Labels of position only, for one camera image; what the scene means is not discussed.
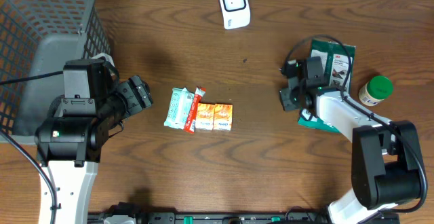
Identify green 3M gloves package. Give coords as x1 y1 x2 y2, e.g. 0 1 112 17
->
298 39 352 133

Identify teal wet wipes pack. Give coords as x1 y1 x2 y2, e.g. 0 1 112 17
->
164 88 195 129

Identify red stick sachet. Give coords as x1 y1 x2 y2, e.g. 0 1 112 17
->
184 86 206 134

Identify green lid jar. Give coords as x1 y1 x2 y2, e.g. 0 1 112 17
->
358 75 394 107

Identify orange tissue pack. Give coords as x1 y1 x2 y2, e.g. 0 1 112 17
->
195 103 215 130
213 104 233 131

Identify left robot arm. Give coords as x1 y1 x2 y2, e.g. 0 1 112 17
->
35 58 153 223

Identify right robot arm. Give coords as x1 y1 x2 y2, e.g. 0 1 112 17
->
279 57 428 223

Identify white barcode scanner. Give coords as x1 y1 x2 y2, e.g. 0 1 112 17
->
219 0 251 30

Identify grey plastic mesh basket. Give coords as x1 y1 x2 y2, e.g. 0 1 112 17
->
1 0 111 145

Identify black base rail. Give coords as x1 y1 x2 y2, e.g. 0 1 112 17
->
87 202 332 224

